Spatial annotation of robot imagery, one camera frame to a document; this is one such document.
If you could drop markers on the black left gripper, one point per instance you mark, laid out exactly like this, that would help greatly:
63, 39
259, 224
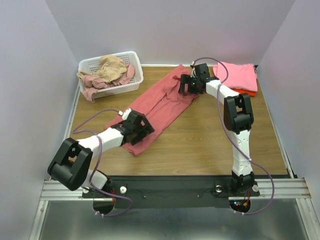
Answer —
144, 127

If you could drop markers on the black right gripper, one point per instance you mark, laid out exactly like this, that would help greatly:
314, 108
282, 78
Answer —
185, 83

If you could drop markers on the dusty red t-shirt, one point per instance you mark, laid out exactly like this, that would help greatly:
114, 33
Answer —
161, 104

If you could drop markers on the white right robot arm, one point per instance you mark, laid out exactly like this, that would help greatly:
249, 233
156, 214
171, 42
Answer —
236, 117

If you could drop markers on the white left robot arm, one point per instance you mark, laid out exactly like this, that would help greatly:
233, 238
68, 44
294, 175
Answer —
71, 164

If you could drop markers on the white plastic laundry basket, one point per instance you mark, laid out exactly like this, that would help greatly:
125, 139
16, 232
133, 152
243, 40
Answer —
129, 57

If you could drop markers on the folded light pink t-shirt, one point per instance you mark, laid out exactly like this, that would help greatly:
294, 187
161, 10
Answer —
241, 77

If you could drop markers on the mauve pink t-shirt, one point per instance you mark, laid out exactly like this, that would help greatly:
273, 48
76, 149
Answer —
92, 83

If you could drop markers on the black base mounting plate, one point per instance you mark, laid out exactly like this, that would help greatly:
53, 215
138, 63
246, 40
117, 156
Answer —
170, 192

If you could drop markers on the beige t-shirt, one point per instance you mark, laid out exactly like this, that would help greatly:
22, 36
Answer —
109, 69

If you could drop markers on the folded orange t-shirt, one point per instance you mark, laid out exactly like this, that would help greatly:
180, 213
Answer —
244, 91

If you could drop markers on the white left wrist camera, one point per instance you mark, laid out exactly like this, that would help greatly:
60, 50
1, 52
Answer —
124, 114

